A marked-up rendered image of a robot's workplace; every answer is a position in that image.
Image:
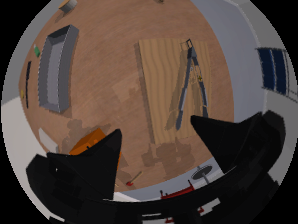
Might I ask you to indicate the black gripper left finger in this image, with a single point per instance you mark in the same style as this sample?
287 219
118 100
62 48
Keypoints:
96 166

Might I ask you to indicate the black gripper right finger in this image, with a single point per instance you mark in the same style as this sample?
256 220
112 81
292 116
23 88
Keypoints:
224 140

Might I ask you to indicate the grey canister with wooden lid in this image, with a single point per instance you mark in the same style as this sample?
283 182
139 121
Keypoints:
67 5

